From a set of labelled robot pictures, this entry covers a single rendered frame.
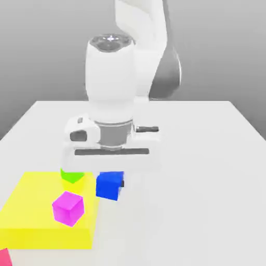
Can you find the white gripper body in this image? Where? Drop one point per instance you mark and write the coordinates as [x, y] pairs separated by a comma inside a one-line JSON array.
[[112, 160]]

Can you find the small blue cube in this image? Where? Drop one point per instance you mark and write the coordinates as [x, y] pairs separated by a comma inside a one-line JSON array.
[[108, 185]]

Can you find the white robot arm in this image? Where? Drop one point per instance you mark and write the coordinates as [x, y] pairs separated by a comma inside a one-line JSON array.
[[110, 83]]

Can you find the small green cube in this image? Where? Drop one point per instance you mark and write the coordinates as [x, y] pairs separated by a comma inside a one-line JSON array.
[[71, 177]]

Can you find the small magenta cube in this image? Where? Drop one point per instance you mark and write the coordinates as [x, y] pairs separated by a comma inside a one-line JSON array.
[[67, 208]]

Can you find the small red cube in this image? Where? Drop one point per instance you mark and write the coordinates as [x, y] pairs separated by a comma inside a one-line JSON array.
[[4, 257]]

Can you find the large yellow box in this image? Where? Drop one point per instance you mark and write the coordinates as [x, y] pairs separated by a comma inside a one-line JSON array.
[[31, 218]]

